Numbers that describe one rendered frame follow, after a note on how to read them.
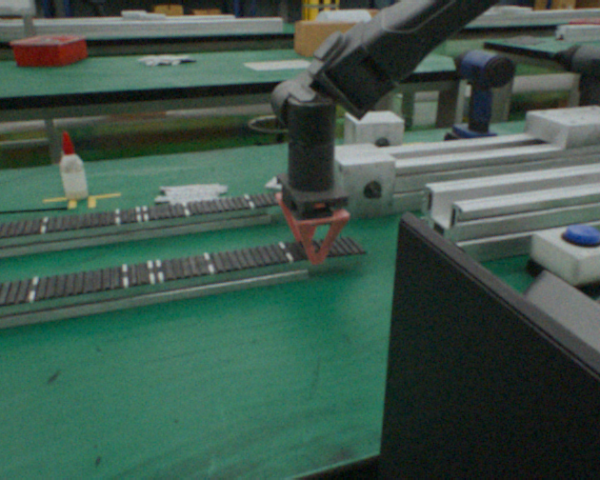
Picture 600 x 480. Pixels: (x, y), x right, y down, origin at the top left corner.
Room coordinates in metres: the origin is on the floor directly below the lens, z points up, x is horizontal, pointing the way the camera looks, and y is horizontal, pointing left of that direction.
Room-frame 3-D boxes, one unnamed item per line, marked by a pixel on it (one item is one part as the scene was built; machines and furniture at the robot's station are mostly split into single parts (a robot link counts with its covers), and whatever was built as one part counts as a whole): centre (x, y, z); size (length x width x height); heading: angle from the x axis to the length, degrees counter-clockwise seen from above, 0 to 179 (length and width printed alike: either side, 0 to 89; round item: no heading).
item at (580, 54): (1.24, -0.61, 0.89); 0.20 x 0.08 x 0.22; 23
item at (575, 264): (0.62, -0.34, 0.81); 0.10 x 0.08 x 0.06; 18
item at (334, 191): (0.64, -0.01, 0.92); 0.10 x 0.07 x 0.07; 18
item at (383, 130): (1.11, -0.15, 0.83); 0.11 x 0.10 x 0.10; 10
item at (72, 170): (0.91, 0.40, 0.84); 0.04 x 0.04 x 0.12
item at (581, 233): (0.61, -0.35, 0.84); 0.04 x 0.04 x 0.02
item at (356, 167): (0.85, -0.09, 0.83); 0.12 x 0.09 x 0.10; 18
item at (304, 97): (0.64, -0.01, 0.98); 0.07 x 0.06 x 0.07; 15
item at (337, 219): (0.63, -0.01, 0.85); 0.07 x 0.07 x 0.09; 18
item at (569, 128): (1.00, -0.51, 0.87); 0.16 x 0.11 x 0.07; 108
